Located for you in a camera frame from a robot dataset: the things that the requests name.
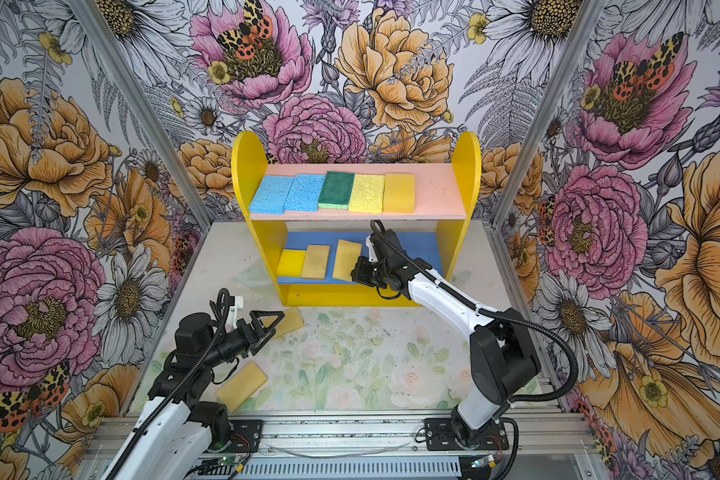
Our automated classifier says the left aluminium frame post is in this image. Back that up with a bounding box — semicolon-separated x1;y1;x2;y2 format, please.
65;0;214;229

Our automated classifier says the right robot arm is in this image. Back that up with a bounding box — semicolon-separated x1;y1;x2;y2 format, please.
351;221;540;449

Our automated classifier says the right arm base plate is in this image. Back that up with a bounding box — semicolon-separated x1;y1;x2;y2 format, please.
424;417;509;452

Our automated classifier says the yellow shelf with coloured boards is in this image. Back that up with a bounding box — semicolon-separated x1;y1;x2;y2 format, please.
231;131;482;307

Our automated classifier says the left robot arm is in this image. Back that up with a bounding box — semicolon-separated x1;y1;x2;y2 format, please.
102;310;285;479

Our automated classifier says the light blue sponge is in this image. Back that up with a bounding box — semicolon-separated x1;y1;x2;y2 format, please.
249;175;294;215

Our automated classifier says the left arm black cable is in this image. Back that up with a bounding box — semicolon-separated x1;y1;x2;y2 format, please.
104;288;234;480

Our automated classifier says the green scouring sponge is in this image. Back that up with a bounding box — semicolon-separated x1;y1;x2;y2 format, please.
318;171;355;210

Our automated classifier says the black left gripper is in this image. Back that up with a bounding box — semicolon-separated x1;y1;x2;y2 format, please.
202;310;286;367

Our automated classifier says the bright yellow square sponge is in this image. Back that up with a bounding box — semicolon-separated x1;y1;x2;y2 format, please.
276;249;306;278

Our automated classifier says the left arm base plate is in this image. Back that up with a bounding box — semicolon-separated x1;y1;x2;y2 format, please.
200;419;263;454

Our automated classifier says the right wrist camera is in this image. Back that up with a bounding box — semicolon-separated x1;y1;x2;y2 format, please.
365;236;378;263

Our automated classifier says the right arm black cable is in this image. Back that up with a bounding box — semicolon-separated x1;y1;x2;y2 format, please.
370;219;580;403

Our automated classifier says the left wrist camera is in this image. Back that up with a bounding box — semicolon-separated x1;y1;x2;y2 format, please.
225;296;243;331

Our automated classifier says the speckled yellow sponge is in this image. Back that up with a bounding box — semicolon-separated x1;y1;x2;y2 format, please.
348;174;385;214

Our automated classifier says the aluminium frame post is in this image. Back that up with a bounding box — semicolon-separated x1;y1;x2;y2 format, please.
65;0;214;229
491;0;610;226

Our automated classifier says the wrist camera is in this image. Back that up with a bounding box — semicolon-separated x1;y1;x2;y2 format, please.
225;296;243;331
365;236;378;263

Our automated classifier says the right aluminium frame post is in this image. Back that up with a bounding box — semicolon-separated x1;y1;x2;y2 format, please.
491;0;610;226

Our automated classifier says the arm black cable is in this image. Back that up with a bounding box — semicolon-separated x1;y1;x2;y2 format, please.
370;219;580;403
104;288;234;480

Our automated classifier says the tan yellow sponge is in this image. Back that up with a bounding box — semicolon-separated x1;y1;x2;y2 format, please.
274;307;304;339
217;362;268;412
332;239;362;282

